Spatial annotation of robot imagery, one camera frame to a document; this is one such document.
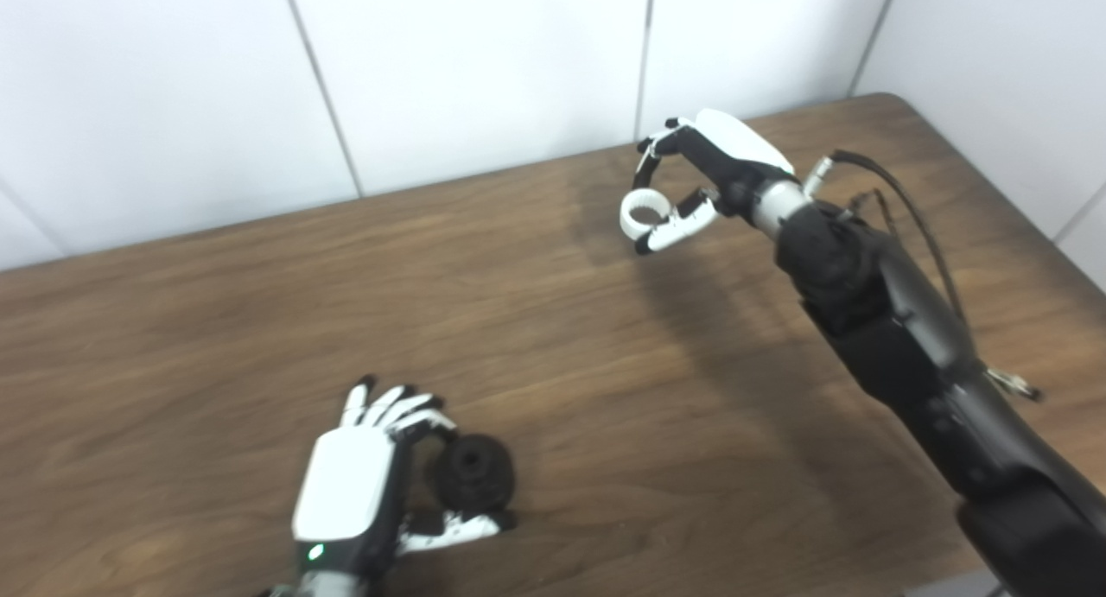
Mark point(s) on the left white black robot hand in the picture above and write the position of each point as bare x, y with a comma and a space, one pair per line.
341, 502

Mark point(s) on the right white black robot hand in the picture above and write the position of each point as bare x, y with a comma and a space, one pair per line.
734, 156

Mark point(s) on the round black part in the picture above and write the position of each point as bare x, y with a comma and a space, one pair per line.
475, 476

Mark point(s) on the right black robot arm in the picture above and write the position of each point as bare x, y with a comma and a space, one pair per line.
916, 355

